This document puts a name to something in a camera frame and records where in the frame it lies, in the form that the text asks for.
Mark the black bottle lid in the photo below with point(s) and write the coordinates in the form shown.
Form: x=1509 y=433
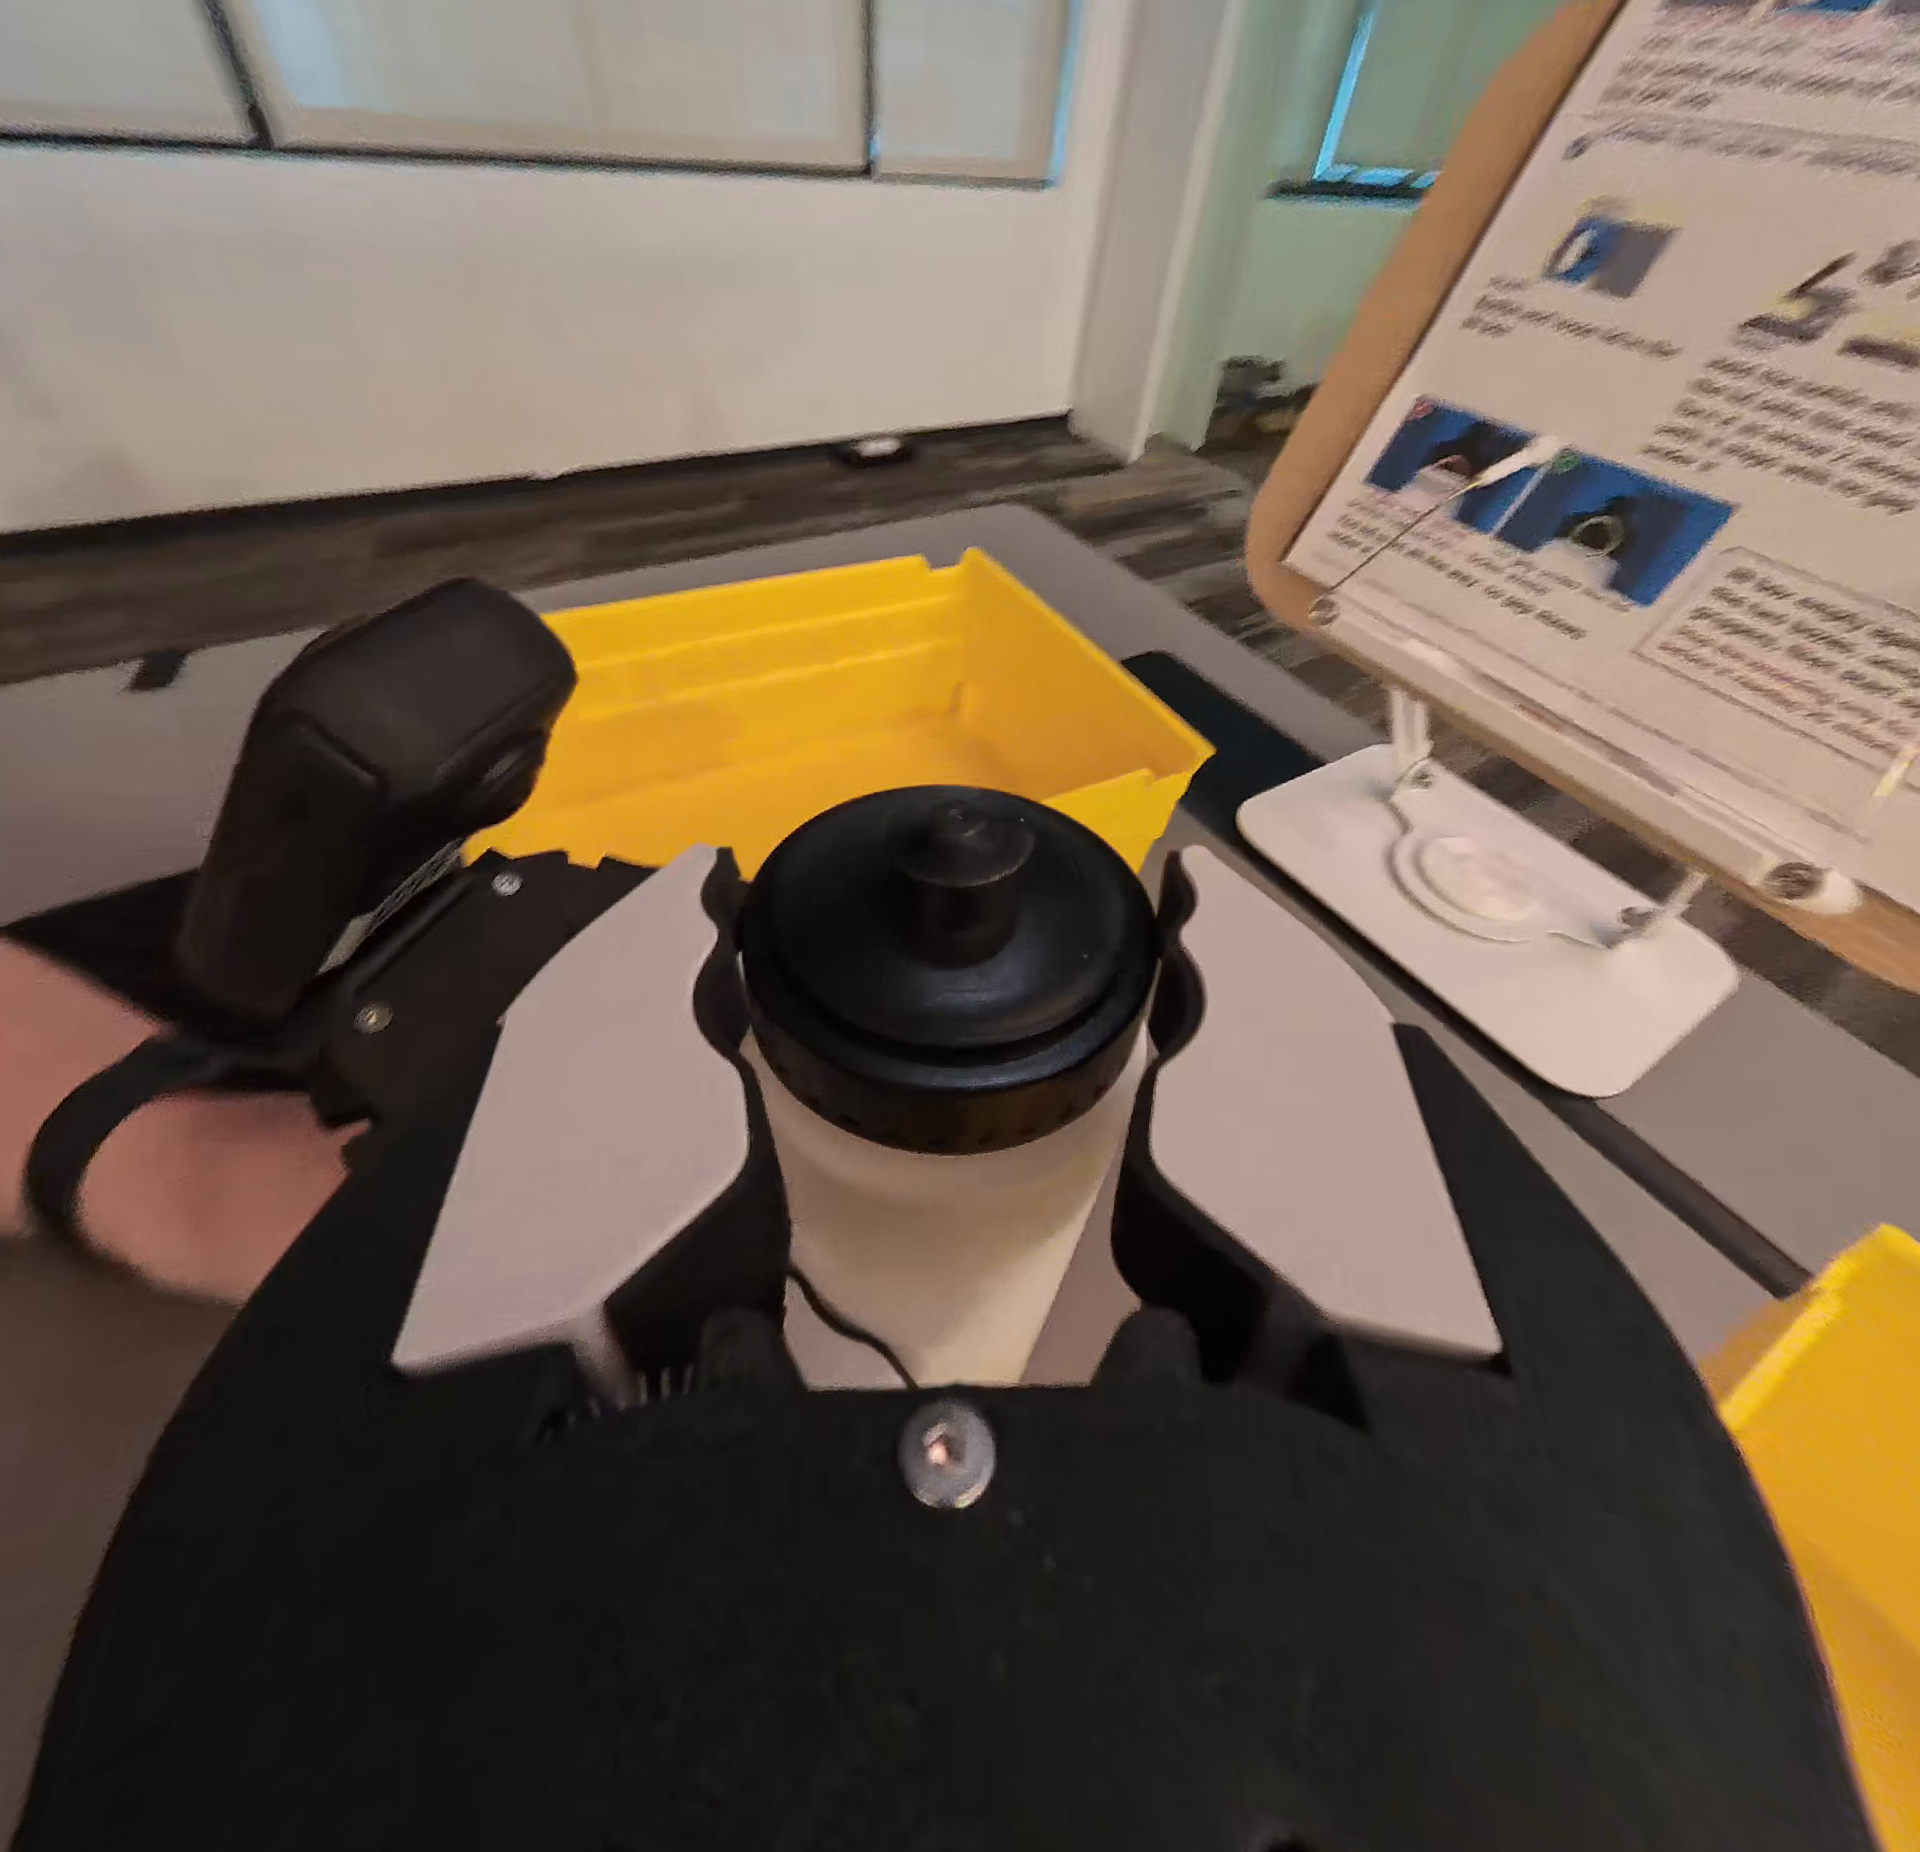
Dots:
x=947 y=983

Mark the small black floor object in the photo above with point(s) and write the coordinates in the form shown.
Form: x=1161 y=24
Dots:
x=873 y=452

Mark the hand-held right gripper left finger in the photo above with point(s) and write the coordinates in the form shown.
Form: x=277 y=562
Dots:
x=587 y=1163

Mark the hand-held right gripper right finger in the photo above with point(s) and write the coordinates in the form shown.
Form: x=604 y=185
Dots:
x=1322 y=1146

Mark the white plastic bottle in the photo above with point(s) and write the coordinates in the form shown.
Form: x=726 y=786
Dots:
x=962 y=1252

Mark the wooden edged instruction board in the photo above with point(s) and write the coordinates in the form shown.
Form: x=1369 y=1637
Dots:
x=1680 y=322

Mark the yellow plastic bin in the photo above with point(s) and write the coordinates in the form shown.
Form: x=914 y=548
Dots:
x=1052 y=668
x=1861 y=1523

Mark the black wristband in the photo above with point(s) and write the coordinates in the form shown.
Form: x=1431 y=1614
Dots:
x=56 y=1133

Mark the person's left hand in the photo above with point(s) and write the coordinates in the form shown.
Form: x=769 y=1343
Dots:
x=226 y=1177

